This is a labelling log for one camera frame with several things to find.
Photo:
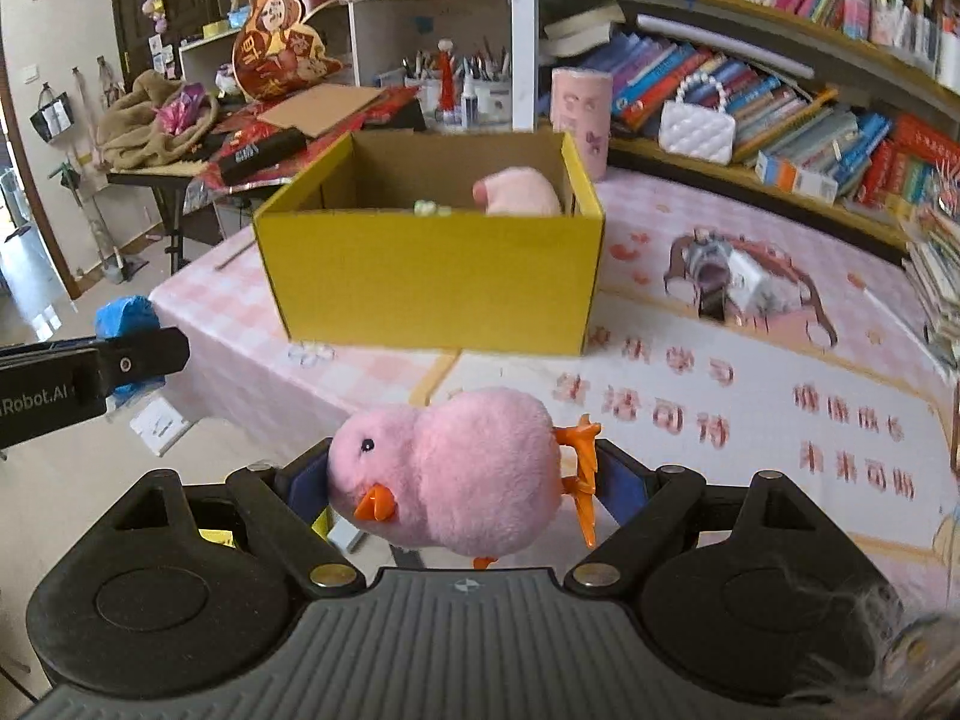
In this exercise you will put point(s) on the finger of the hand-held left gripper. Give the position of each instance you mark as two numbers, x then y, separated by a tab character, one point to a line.
142	360

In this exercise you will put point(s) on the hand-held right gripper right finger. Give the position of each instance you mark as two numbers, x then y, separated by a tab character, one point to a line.
626	487

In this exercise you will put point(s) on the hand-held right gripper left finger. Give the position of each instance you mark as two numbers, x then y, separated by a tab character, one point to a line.
307	491

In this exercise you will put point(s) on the pink plush chick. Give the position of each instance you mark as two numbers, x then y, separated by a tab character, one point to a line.
450	465

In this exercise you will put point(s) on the yellow cardboard box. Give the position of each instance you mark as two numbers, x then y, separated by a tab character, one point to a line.
420	285

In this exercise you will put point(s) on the green dinosaur toy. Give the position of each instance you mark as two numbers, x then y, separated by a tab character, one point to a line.
429	207

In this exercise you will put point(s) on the pink plush pig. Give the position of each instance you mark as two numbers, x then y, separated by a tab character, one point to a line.
517	191

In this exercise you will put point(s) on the white paper card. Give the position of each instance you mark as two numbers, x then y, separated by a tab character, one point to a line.
157	427

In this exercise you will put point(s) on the clear plastic clip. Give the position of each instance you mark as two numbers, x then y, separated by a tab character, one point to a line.
311	352

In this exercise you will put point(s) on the black folding table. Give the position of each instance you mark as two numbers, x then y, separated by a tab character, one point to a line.
176	195

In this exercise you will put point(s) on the long black box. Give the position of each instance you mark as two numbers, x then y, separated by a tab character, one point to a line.
262	154

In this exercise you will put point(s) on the brown plush blanket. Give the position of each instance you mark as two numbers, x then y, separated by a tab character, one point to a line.
135	120

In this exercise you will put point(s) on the pink shiny wrapping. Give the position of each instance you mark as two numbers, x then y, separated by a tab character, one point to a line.
180	109

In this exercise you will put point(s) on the hanging tote bag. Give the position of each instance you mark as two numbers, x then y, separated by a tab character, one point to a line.
51	116

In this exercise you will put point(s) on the brown cardboard sheet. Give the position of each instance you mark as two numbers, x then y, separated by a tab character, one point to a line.
322	109

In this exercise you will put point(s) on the red gold festive cutout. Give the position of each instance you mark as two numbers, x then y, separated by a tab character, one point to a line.
281	37

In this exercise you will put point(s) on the blue orange white carton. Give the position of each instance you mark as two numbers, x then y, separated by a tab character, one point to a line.
795	176

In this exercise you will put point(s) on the pink printed cylinder container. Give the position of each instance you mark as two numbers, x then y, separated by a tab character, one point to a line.
581	120

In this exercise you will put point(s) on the stack of papers and booklets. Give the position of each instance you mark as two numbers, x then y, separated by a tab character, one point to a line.
937	285

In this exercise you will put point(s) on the red dictionary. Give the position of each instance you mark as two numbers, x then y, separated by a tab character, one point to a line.
877	172

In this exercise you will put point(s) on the white side shelf unit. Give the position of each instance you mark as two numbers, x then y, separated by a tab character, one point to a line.
390	30

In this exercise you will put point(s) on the red tassel ornament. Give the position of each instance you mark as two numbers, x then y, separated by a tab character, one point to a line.
448	82

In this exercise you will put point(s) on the small glue bottle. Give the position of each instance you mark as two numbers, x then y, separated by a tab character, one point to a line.
469	105

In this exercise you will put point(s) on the pen cup with pens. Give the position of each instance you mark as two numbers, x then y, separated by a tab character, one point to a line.
487	97

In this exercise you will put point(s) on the thick paperback book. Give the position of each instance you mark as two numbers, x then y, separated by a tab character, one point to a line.
574	46
585	19

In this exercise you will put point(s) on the long white flat board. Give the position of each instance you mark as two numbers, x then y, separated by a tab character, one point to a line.
720	41

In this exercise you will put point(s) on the long red book box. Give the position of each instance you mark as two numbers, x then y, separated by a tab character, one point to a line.
926	139

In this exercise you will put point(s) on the wooden bookshelf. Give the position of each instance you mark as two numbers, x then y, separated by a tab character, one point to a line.
523	30

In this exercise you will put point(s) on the white pen holder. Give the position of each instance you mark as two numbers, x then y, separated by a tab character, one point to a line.
949	60

